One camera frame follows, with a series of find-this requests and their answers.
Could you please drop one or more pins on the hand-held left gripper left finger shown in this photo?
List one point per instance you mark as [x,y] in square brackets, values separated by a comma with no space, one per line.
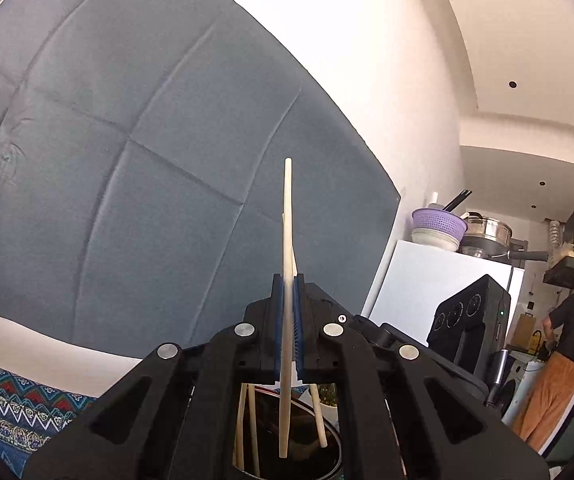
[278,320]

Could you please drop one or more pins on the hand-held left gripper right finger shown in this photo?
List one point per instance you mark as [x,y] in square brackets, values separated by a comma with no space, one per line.
[299,330]

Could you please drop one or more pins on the pale single chopstick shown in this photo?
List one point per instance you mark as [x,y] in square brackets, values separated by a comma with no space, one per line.
[320,420]
[287,210]

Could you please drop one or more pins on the bunch of bamboo chopsticks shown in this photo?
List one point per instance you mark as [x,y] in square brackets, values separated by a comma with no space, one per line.
[241,420]

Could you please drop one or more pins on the black cylindrical utensil holder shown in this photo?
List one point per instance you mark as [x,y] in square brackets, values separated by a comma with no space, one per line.
[307,460]

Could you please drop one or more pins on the black kitchen utensils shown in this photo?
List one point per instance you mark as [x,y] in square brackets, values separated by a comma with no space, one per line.
[457,201]

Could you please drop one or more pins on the wooden cutting board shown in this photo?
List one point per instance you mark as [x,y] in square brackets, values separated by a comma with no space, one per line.
[523,330]

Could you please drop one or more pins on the white refrigerator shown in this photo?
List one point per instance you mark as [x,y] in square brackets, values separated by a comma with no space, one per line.
[417,285]

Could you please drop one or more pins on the green succulent plant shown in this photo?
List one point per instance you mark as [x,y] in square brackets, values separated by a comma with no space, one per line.
[328,394]

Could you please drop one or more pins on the black frying pan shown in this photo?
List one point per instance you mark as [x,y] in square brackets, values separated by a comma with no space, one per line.
[517,255]

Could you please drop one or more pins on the white bowl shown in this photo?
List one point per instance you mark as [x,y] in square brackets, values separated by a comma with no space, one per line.
[432,241]

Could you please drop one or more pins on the white ceramic plant pot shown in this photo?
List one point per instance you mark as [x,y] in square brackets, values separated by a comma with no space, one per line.
[331,412]

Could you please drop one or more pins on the white washing machine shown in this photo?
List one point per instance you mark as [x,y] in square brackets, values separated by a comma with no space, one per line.
[522,390]

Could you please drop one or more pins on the steel steamer pot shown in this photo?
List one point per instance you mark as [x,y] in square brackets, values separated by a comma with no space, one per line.
[487,230]

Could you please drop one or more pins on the purple plastic colander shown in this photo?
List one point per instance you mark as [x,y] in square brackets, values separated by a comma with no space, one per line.
[439,222]

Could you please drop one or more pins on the grey backdrop cloth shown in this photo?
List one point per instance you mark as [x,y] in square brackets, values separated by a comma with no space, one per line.
[117,160]

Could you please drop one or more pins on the blue patterned tablecloth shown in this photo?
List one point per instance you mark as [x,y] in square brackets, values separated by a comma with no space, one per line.
[12,405]

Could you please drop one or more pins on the black wall shelf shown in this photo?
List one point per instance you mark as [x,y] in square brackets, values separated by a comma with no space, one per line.
[567,272]

